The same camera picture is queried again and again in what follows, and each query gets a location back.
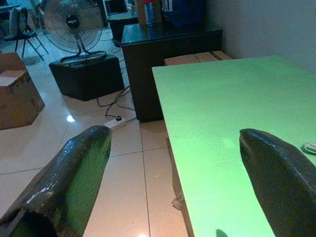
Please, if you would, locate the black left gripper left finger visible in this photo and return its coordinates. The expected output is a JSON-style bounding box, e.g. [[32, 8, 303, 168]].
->
[[0, 125, 113, 237]]

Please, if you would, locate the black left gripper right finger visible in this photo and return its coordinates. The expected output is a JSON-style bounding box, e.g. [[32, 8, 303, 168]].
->
[[239, 128, 316, 237]]

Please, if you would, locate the key bunch with pink charm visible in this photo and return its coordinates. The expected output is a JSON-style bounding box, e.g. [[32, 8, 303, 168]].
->
[[300, 142, 316, 156]]

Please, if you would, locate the white power strip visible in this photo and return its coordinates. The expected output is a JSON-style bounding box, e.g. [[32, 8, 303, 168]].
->
[[103, 115, 128, 129]]

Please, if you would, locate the large open cardboard box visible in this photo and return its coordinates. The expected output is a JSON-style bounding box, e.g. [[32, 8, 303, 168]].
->
[[0, 52, 45, 131]]

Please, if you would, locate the green table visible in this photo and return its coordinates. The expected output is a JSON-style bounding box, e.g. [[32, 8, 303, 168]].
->
[[152, 56, 316, 237]]

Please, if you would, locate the cardboard box with black tape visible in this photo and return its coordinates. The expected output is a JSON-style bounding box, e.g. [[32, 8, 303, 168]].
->
[[195, 50, 233, 63]]

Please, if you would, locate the black cabinet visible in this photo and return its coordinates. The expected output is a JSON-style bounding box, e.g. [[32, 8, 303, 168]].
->
[[120, 23, 223, 123]]

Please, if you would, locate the plain cardboard box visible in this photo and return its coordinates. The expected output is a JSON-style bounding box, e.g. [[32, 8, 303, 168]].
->
[[164, 53, 199, 66]]

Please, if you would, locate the black standing fan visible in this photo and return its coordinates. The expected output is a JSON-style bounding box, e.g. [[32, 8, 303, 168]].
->
[[40, 0, 107, 62]]

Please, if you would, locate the black folding chair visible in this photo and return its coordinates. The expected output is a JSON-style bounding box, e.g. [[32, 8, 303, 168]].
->
[[2, 7, 49, 61]]

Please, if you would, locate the dark low table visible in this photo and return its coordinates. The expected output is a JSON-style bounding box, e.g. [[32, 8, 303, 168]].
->
[[106, 11, 139, 44]]

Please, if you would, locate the brown printed carton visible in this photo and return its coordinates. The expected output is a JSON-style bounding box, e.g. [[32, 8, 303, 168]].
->
[[137, 0, 163, 27]]

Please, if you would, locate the blue bag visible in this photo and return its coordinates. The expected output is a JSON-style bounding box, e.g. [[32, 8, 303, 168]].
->
[[161, 0, 207, 28]]

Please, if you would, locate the black floor cable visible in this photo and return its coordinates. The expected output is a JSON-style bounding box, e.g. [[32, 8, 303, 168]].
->
[[95, 85, 131, 119]]

